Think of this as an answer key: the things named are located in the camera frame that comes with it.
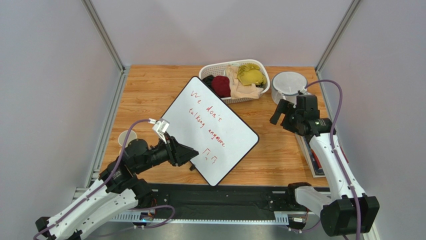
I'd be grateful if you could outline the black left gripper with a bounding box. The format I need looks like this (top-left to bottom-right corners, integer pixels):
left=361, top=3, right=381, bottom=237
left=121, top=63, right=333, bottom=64
left=135, top=131, right=200, bottom=173

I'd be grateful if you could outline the white mesh laundry bag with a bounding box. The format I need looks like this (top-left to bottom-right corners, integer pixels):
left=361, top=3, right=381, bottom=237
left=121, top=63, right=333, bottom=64
left=271, top=71, right=308, bottom=105

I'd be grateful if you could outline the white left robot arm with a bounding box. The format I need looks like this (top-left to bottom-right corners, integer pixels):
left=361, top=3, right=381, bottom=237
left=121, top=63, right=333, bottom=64
left=33, top=135, right=199, bottom=240

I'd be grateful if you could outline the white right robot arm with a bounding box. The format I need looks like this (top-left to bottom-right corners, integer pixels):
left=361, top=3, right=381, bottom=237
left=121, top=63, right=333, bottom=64
left=269, top=94, right=380, bottom=237

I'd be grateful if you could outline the beige bra in basket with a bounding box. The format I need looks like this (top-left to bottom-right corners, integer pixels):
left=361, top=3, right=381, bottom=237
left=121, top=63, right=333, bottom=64
left=225, top=65, right=264, bottom=100

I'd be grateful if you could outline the white plastic laundry basket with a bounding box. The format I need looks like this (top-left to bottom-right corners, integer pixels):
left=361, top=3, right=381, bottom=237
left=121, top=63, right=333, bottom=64
left=198, top=59, right=271, bottom=104

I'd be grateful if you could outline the white whiteboard with red writing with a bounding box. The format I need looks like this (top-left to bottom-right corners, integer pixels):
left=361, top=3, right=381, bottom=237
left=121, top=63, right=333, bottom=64
left=162, top=76, right=260, bottom=186

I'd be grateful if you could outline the yellow garment in basket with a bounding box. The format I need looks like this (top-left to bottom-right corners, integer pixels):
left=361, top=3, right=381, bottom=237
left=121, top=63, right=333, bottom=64
left=237, top=63, right=267, bottom=86

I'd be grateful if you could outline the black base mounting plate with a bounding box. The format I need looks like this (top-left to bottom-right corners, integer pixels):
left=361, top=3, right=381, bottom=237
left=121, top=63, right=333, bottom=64
left=143, top=183, right=308, bottom=221

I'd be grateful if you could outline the yellow mug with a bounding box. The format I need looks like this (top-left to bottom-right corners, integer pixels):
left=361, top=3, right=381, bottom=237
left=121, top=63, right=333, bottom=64
left=117, top=130, right=138, bottom=153

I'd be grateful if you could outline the red hardcover book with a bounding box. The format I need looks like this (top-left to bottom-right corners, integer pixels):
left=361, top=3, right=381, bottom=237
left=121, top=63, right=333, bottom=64
left=309, top=141, right=349, bottom=175

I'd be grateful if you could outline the red garment in basket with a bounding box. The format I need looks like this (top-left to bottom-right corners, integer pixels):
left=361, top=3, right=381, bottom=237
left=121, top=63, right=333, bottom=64
left=211, top=75, right=231, bottom=98

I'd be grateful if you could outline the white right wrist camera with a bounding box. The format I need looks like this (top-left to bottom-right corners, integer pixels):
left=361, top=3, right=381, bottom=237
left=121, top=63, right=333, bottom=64
left=297, top=88, right=309, bottom=95

